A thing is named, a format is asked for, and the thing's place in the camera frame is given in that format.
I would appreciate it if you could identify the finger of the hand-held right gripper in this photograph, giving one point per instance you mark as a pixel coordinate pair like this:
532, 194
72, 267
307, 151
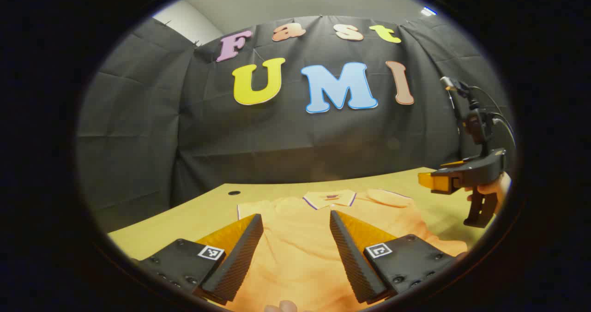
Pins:
434, 182
455, 164

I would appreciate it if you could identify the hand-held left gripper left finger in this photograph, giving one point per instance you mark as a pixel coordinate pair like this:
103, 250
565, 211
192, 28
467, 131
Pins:
235, 266

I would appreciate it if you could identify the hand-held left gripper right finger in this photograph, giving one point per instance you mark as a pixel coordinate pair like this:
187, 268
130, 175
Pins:
351, 261

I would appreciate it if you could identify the orange T-shirt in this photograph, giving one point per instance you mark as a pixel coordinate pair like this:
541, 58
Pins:
295, 256

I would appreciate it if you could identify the black backdrop cloth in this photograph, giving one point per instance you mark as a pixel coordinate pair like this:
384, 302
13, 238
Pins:
277, 141

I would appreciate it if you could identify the ceiling light panel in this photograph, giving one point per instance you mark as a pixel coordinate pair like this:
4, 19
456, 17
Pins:
428, 11

